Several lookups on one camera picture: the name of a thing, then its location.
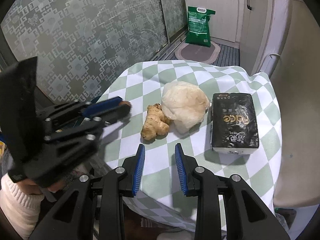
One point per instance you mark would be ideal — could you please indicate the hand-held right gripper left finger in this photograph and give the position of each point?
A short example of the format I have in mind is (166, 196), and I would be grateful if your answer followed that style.
(140, 170)

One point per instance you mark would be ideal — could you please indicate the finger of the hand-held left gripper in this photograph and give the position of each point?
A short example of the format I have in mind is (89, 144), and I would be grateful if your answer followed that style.
(107, 103)
(115, 113)

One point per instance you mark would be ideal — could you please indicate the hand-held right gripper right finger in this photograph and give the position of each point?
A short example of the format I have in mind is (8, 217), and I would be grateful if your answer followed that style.
(180, 172)

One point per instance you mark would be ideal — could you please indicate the person's left hand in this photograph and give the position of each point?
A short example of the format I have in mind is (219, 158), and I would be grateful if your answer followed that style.
(35, 187)

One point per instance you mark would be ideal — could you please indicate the ginger root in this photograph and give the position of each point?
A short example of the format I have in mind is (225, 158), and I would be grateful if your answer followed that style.
(152, 127)

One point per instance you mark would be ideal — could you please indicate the crumpled white tissue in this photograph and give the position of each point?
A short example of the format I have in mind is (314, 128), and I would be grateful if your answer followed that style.
(185, 105)

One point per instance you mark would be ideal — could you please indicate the patterned glass sliding door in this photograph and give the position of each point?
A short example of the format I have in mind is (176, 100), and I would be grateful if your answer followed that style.
(75, 42)
(175, 7)

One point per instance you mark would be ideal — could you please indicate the black tissue pack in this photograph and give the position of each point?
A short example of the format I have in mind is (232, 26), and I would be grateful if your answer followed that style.
(232, 122)

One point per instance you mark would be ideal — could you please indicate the green white checkered tablecloth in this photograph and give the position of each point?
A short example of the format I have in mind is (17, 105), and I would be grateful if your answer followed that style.
(200, 70)

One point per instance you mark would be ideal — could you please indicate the grey oval floor mat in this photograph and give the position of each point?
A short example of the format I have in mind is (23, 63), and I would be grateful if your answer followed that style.
(197, 52)

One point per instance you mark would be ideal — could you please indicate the green rice bag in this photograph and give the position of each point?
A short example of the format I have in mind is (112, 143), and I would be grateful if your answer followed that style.
(198, 30)

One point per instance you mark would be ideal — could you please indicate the grey striped floor mat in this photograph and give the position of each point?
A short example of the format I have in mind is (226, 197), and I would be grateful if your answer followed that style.
(228, 55)

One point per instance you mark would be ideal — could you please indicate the white plastic pipe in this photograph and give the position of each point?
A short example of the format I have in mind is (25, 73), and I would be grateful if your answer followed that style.
(272, 56)

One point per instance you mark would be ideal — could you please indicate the white kitchen cabinet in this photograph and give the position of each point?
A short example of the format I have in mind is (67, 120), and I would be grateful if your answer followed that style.
(225, 12)

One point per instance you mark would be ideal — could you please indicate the beige refrigerator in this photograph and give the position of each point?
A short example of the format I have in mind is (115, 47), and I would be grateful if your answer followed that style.
(300, 67)

